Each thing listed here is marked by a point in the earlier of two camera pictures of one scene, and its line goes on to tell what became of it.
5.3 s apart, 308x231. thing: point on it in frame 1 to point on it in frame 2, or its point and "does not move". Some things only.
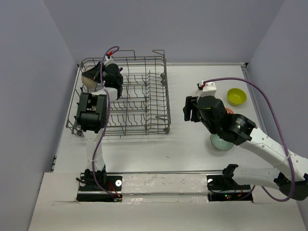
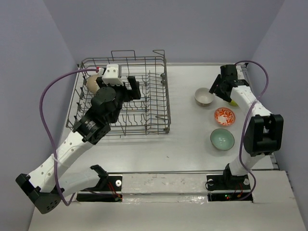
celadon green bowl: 220,143 does not move
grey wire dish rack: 143,107 does not move
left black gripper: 94,72 to 135,94
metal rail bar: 161,171 does not move
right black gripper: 190,103 to 216,83
